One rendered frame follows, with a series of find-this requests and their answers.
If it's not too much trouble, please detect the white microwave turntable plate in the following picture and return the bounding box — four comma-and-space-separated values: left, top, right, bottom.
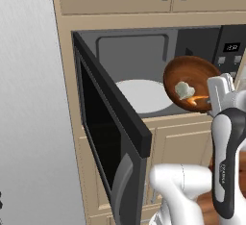
114, 78, 176, 114

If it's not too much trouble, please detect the orange shrimp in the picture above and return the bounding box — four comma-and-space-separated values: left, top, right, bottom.
185, 94, 209, 107

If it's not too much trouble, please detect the tan tall cupboard frame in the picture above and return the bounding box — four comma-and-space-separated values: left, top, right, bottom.
49, 0, 246, 225

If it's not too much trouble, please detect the brown wooden bowl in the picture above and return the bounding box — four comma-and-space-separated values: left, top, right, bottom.
162, 55, 222, 114

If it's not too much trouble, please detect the stainless steel fridge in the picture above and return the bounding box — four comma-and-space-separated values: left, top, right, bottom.
0, 0, 86, 225

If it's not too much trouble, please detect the black microwave oven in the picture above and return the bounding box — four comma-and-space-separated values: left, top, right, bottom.
72, 24, 246, 120

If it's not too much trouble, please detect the black microwave door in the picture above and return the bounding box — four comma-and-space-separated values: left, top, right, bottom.
72, 31, 154, 225

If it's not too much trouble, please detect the grey microwave door handle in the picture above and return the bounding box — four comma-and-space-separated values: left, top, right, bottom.
110, 152, 135, 225

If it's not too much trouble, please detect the white garlic bulb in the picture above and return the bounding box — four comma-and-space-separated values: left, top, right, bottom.
174, 81, 196, 101

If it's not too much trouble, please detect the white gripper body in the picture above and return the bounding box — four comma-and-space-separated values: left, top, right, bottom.
206, 72, 238, 118

